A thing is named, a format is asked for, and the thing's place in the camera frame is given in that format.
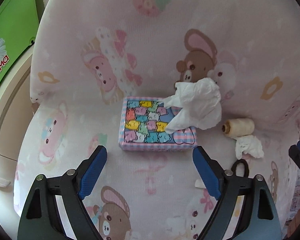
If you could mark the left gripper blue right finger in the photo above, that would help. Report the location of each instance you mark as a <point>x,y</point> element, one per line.
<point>210,172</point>

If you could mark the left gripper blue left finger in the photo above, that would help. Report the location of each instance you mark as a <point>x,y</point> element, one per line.
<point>89,171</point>

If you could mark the white tissue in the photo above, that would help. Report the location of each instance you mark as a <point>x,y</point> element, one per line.
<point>248,144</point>

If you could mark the cream thread spool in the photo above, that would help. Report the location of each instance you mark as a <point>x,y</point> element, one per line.
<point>238,127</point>

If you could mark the colourful pocket tissue pack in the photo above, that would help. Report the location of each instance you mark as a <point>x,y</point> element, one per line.
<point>143,123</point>

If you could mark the white tissue sticking out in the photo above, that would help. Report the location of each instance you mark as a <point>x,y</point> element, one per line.
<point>199,103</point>

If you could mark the white plastic wall plug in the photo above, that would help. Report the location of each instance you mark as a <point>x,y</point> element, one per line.
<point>199,184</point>

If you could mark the green plastic storage box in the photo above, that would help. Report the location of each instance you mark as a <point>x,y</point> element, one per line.
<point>19,22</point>

